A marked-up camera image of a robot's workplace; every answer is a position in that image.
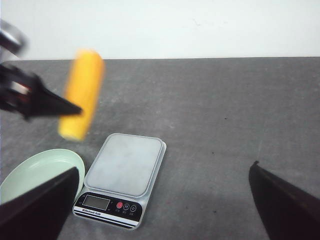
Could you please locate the silver camera on left wrist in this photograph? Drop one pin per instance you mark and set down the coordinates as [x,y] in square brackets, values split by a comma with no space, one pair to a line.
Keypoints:
[12,40]

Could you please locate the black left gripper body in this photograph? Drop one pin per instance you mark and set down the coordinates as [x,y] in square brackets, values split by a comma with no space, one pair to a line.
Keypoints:
[18,90]

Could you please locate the yellow corn cob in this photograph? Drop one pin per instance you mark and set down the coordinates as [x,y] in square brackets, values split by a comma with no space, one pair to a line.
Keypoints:
[82,88]

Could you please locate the silver digital kitchen scale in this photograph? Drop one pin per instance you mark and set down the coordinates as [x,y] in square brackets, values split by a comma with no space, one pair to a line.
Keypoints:
[119,183]

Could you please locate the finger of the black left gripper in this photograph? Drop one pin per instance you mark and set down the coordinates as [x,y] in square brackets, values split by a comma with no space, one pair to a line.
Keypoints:
[43,102]

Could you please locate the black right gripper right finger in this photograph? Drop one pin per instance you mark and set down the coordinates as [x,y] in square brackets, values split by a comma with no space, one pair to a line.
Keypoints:
[287,212]

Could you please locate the light green plate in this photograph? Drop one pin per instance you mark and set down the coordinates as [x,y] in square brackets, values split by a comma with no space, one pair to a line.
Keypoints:
[39,169]

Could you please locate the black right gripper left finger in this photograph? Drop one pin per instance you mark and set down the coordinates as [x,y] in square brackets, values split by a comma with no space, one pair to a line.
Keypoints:
[40,213]

